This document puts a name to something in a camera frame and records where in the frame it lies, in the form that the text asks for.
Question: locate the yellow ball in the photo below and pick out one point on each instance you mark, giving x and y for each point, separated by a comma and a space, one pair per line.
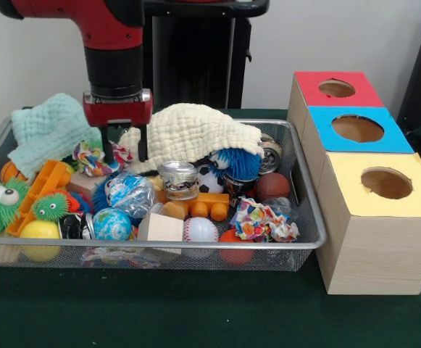
40, 230

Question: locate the cream waffle cloth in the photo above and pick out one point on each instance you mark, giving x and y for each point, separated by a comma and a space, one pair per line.
203, 134

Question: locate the plain wooden cube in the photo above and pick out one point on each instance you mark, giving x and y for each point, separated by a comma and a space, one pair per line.
161, 228

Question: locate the wooden box with three holes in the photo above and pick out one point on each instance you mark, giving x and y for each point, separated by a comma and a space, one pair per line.
377, 253

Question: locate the crumpled colourful paper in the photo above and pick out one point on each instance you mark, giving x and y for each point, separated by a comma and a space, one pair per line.
257, 221
87, 159

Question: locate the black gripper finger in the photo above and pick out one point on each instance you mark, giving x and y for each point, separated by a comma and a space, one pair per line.
143, 145
108, 145

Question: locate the white baseball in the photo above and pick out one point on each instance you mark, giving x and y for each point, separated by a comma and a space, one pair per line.
200, 230

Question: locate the small orange basketball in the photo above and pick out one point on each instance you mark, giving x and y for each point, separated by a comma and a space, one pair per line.
9, 172

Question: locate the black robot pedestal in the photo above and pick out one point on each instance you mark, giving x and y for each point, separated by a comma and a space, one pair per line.
203, 54

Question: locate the shallow mesh bin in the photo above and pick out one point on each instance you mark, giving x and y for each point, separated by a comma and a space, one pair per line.
232, 257

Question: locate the mint green cloth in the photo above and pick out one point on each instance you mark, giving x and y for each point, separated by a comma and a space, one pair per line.
43, 127

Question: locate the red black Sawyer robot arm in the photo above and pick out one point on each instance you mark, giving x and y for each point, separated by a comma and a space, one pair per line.
112, 29

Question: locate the crumpled clear blue plastic bag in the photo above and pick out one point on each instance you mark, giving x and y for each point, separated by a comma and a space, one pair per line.
130, 195

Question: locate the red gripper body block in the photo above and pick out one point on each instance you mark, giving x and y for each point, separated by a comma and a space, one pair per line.
117, 114

